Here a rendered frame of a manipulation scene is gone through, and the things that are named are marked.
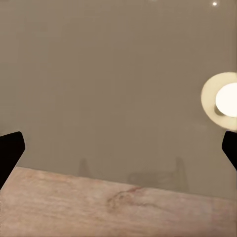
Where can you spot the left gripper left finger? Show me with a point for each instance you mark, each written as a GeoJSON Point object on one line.
{"type": "Point", "coordinates": [12, 147]}

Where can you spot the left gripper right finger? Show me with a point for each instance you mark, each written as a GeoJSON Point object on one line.
{"type": "Point", "coordinates": [229, 146]}

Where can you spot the coffee table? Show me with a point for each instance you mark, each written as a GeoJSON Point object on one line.
{"type": "Point", "coordinates": [138, 92]}

